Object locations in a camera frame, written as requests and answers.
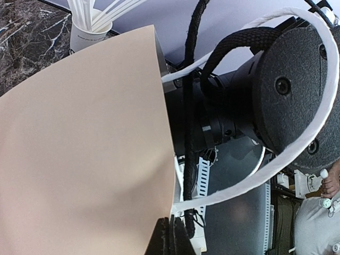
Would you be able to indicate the person in grey shirt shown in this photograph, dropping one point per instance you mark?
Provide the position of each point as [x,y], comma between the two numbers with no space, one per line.
[316,230]

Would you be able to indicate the wrapped paper straws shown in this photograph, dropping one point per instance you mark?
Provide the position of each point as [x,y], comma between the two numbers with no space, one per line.
[84,16]

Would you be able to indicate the grey cable duct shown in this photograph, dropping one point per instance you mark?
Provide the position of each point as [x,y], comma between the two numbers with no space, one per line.
[238,226]

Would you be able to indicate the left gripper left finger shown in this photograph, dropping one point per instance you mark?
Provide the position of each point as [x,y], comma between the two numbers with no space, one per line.
[159,241]

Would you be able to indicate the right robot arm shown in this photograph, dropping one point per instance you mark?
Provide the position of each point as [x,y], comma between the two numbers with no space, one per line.
[277,81]

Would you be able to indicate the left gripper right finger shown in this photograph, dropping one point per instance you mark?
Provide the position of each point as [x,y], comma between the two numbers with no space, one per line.
[179,242]

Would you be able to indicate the brown paper bag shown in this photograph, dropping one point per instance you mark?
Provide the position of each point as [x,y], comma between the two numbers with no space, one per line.
[87,152]

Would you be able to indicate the white cup holding straws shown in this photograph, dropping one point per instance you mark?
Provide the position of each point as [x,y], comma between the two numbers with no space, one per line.
[81,39]

